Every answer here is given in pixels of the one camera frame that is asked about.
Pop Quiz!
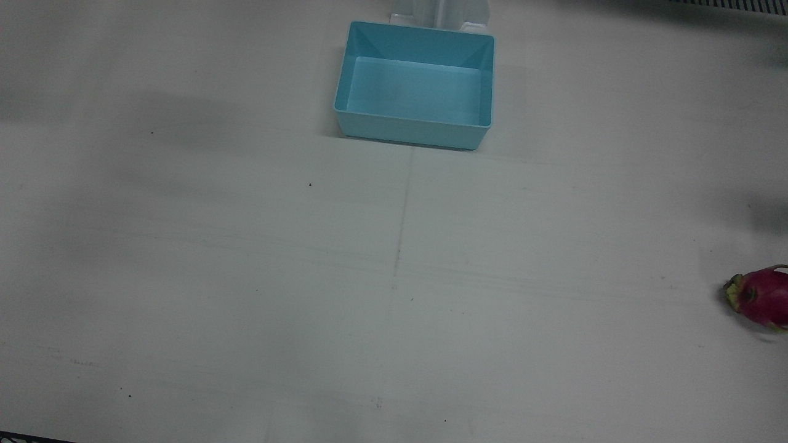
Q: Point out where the light blue plastic bin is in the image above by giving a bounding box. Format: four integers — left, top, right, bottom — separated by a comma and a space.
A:
333, 20, 496, 151

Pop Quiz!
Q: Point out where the black ribbed floor mat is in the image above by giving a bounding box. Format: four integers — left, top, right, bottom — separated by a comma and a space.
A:
668, 0, 788, 14

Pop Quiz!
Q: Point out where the pink dragon fruit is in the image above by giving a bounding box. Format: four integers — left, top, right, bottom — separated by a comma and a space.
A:
723, 265, 788, 333

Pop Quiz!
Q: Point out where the white stand base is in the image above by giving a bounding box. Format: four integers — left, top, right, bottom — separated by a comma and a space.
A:
389, 0, 491, 33

